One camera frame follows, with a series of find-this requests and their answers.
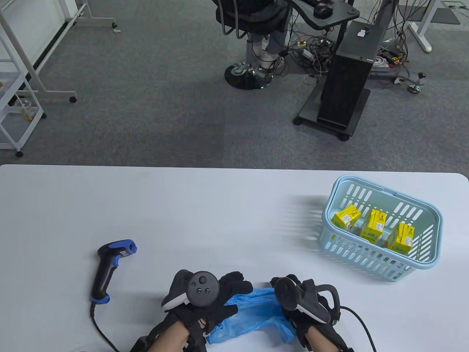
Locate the black floor mat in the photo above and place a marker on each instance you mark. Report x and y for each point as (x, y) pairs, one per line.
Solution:
(443, 16)

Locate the white wheeled shelf cart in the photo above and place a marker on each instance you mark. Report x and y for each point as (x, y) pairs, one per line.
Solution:
(7, 132)

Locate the yellow chrysanthemum tea package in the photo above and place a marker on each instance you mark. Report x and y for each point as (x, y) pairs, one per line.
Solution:
(402, 238)
(374, 225)
(346, 216)

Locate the black and blue barcode scanner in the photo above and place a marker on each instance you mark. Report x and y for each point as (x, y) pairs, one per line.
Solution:
(106, 271)

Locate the person's left forearm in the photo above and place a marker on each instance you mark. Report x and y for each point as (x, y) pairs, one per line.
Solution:
(170, 337)

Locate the small white box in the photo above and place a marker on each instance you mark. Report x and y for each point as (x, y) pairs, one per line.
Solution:
(362, 33)

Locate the black office chair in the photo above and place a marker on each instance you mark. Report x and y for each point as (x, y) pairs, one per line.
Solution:
(249, 79)

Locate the black wheeled tower cart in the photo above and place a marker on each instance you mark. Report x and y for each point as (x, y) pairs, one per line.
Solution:
(311, 106)

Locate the person's left hand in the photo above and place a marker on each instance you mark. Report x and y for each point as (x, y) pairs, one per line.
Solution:
(220, 315)

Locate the blue plastic bag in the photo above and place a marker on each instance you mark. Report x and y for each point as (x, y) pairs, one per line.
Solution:
(253, 311)

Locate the white desk leg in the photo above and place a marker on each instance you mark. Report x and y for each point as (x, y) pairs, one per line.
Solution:
(421, 36)

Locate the white whiteboard on stand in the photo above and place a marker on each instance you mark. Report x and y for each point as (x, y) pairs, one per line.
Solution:
(29, 22)

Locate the light blue plastic basket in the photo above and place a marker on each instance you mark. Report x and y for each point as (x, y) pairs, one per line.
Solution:
(381, 264)

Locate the person's right forearm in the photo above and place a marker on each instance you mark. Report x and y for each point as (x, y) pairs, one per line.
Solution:
(324, 339)

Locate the black computer mouse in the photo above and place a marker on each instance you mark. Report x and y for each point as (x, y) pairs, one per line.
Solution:
(322, 10)

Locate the black and white hand controller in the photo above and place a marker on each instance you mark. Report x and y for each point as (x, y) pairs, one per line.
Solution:
(289, 293)
(201, 289)

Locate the black standing desk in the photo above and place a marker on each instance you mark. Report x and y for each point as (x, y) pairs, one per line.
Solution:
(340, 16)

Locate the person's right hand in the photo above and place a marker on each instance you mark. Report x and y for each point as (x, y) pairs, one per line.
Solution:
(302, 330)

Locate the black computer tower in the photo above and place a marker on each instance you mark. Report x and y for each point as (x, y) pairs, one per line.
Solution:
(348, 73)

